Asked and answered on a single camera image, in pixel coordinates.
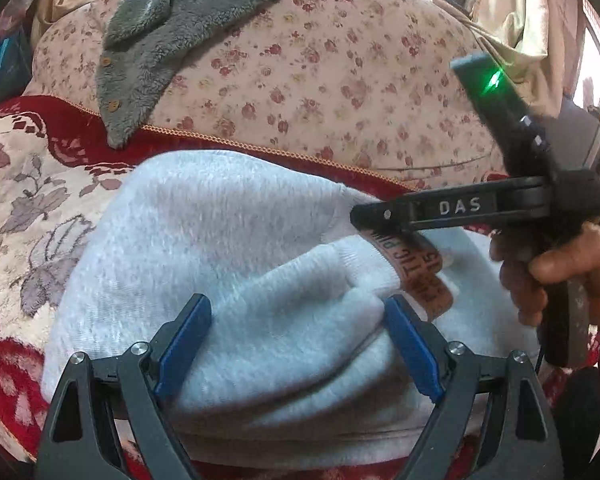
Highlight grey fleece garment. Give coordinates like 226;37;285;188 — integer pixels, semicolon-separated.
96;0;273;148

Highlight light grey sweatpants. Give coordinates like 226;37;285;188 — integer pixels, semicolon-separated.
40;148;541;470

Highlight right hand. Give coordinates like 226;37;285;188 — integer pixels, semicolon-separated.
490;222;600;331

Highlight pink floral quilt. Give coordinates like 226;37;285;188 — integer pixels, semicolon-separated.
21;0;512;191

